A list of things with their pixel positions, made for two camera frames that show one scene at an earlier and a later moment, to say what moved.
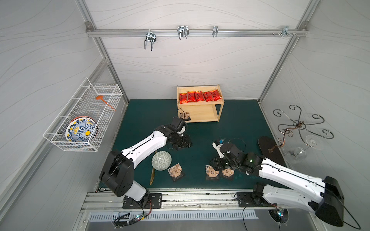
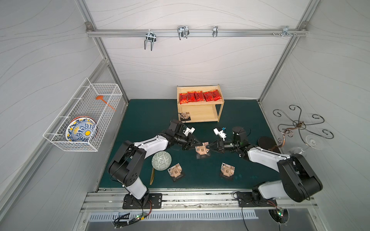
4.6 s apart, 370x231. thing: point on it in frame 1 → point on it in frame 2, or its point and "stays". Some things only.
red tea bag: [216, 95] stays
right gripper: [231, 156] → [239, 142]
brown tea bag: [228, 172] stays
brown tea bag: [175, 171] stays
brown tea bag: [211, 172] → [202, 149]
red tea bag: [198, 96] stays
